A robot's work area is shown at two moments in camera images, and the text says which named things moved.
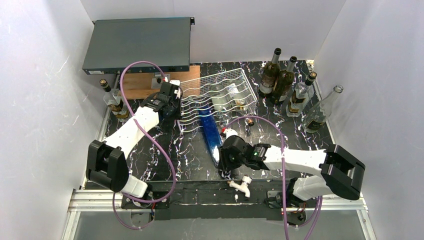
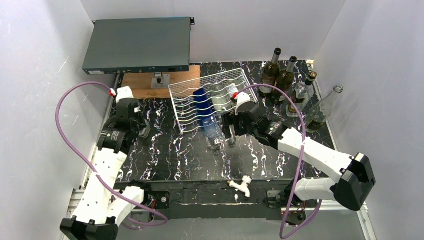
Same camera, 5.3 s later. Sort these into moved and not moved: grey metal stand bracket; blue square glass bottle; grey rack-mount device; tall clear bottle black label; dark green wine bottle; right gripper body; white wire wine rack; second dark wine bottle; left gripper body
Moved: left gripper body; blue square glass bottle; right gripper body
Not moved: grey metal stand bracket; white wire wine rack; grey rack-mount device; dark green wine bottle; tall clear bottle black label; second dark wine bottle
